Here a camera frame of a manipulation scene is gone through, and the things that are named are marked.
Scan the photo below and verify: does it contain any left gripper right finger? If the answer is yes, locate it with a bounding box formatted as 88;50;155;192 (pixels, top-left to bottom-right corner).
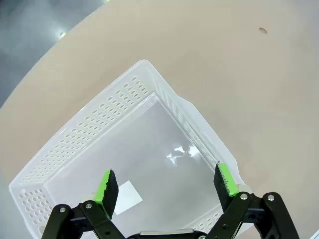
204;162;301;239

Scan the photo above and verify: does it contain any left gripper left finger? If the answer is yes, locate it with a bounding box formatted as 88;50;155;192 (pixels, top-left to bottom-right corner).
41;168;128;239

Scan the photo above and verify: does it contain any white rectangular paper label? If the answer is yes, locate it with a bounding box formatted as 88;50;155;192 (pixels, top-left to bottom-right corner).
114;180;144;216

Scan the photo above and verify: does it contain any white perforated plastic basket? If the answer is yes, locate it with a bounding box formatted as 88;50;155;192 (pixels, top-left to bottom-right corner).
8;59;243;239

